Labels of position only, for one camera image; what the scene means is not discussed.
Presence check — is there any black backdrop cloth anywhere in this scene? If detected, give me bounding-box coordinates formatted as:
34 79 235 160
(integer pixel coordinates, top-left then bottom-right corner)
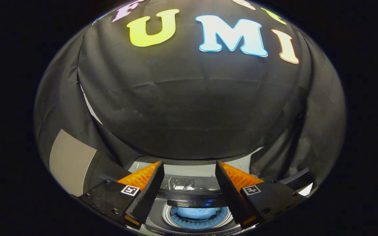
34 0 347 197

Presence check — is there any dark cabinet with grey door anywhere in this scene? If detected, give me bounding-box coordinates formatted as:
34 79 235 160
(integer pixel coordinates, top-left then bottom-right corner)
48 128 132 198

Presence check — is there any dark grey washing machine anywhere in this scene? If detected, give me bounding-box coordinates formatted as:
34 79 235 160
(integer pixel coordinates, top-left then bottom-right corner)
128 154 263 236

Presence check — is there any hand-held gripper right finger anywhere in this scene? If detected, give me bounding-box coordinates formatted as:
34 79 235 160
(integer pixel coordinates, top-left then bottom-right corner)
215 161 306 230

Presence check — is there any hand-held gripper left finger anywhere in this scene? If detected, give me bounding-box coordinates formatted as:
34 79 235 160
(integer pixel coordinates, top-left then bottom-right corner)
77 161 165 230

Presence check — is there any light blue polo shirt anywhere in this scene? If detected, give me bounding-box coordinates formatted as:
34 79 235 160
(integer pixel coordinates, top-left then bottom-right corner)
175 207 221 220

